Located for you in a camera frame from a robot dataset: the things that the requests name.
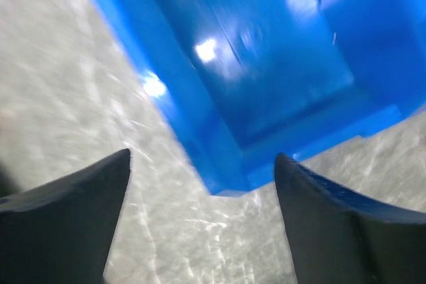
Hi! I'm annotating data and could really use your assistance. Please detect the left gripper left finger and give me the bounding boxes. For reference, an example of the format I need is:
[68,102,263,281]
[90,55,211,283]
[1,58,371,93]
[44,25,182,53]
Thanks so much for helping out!
[1,148,130,283]

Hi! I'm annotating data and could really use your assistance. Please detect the blue three-compartment plastic bin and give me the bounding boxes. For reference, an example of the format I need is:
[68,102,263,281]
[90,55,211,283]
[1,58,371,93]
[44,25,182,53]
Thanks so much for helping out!
[95,0,425,196]

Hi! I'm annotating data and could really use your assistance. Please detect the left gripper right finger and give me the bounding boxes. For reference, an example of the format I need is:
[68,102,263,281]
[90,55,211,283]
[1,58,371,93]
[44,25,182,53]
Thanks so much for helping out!
[274,154,425,283]

